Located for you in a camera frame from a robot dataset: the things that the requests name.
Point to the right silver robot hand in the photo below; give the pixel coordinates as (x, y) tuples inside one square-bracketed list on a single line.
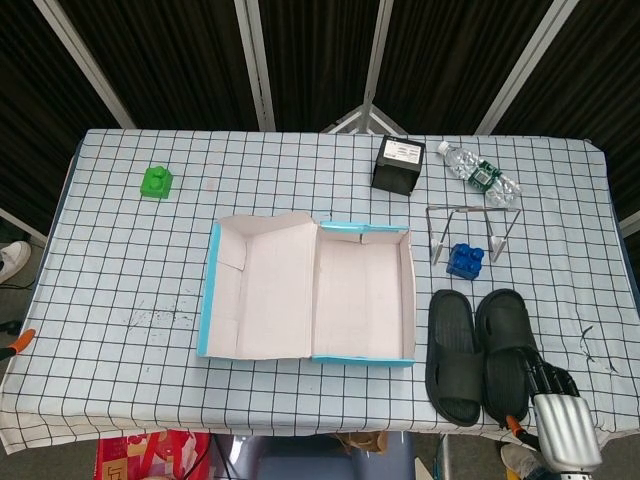
[(567, 430)]

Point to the black rubber slipper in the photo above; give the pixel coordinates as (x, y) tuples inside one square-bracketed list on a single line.
[(452, 370), (502, 320)]

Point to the white screen frame post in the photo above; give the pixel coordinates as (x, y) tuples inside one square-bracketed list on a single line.
[(526, 65), (255, 65), (378, 50), (80, 55)]

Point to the white sneaker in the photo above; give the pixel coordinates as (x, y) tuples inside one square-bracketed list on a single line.
[(12, 260), (517, 457)]

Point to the black cardboard box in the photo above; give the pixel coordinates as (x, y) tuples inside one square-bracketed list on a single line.
[(397, 167)]

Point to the green toy brick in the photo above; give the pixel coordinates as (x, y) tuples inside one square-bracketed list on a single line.
[(156, 184)]

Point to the white metal tripod base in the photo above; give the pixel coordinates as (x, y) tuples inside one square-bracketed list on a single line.
[(368, 117)]

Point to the checkered tablecloth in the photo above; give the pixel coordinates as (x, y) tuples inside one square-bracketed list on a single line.
[(125, 275)]

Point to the light blue shoebox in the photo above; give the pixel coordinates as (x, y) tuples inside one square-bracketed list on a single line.
[(280, 300)]

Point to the blue toy brick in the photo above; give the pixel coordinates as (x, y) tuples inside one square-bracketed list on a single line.
[(466, 262)]

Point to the white metal bar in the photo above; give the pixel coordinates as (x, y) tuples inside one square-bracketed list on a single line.
[(632, 220), (20, 222)]

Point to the brown paper bag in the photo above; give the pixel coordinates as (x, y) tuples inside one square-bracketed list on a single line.
[(365, 441)]

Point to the clear plastic water bottle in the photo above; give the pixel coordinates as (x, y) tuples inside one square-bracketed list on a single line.
[(482, 176)]

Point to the metal table leg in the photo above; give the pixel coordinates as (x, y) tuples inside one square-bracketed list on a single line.
[(442, 460)]

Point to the red patterned bag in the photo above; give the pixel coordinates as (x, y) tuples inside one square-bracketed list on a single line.
[(150, 455)]

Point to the blue-grey chair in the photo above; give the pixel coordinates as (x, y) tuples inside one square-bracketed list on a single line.
[(310, 462)]

